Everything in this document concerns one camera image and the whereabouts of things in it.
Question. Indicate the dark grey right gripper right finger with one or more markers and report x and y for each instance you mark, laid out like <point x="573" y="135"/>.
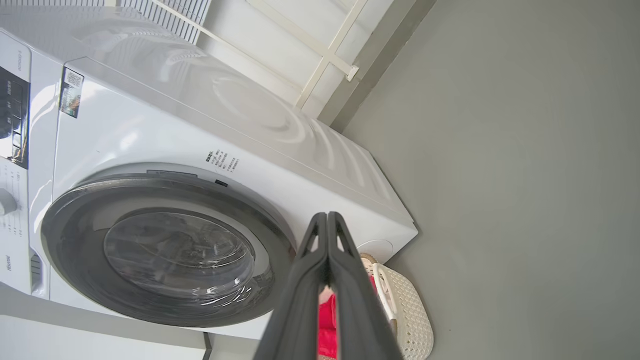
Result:
<point x="357" y="310"/>

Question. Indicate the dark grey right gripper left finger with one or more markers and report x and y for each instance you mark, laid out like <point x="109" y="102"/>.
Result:
<point x="295" y="310"/>

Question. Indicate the plain red garment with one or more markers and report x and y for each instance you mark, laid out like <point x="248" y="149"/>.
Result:
<point x="327" y="325"/>

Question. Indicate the dark grey round washer door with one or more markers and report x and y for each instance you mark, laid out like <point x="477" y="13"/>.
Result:
<point x="75" y="240"/>

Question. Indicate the cream perforated laundry basket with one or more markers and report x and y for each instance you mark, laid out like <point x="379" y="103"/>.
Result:
<point x="407" y="310"/>

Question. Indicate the white washing machine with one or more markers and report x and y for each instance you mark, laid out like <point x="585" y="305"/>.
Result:
<point x="175" y="125"/>

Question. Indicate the white metal railing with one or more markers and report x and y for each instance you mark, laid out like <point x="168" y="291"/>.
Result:
<point x="325" y="65"/>

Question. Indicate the white washer control knob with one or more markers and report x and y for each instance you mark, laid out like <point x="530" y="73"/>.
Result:
<point x="7" y="202"/>

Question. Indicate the QR code sticker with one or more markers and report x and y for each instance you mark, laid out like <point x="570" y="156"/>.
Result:
<point x="71" y="92"/>

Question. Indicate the white slatted vent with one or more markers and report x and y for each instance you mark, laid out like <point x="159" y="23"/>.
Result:
<point x="170" y="15"/>

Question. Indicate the black washer control panel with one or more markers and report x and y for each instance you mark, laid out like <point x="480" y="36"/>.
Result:
<point x="12" y="115"/>

